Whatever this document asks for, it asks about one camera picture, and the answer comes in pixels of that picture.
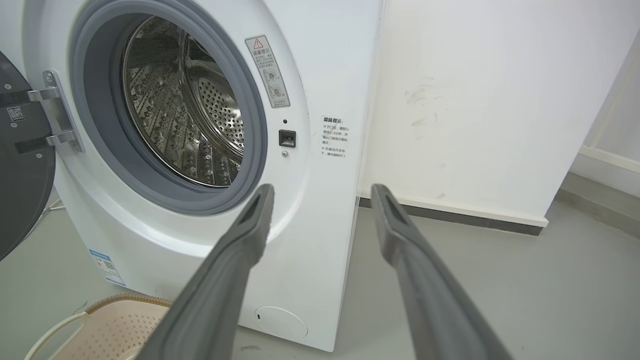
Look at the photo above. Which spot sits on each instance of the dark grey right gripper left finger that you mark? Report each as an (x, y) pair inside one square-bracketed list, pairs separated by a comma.
[(215, 290)]

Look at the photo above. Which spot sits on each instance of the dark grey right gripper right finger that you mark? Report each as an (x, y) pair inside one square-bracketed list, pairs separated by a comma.
[(435, 300)]

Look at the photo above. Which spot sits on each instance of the beige perforated laundry basket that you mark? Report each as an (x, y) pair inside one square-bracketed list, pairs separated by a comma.
[(110, 332)]

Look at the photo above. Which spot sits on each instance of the dark gray round door panel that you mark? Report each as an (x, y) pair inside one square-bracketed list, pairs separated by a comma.
[(22, 190)]

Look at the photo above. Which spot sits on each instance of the round white filter cover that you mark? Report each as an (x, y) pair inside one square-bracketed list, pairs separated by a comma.
[(281, 322)]

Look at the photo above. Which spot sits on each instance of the blue energy label sticker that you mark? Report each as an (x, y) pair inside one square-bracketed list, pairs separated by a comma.
[(107, 267)]

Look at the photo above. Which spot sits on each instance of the black door latch socket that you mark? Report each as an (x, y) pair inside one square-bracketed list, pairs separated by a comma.
[(287, 138)]

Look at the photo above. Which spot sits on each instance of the printed text notice label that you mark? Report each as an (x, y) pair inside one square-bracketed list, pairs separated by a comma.
[(334, 137)]

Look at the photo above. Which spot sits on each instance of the grey rubber door gasket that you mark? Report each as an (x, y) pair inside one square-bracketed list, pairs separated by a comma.
[(100, 100)]

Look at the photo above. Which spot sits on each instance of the warning triangle sticker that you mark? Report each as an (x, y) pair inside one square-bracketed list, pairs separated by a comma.
[(267, 70)]

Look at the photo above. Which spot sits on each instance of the metal door hinge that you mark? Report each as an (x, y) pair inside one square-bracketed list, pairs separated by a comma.
[(60, 112)]

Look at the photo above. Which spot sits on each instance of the white front-load washing machine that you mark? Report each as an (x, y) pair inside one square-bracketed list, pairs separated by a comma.
[(320, 65)]

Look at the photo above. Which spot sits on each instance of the small white QR sticker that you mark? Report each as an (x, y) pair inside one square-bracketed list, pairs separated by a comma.
[(16, 114)]

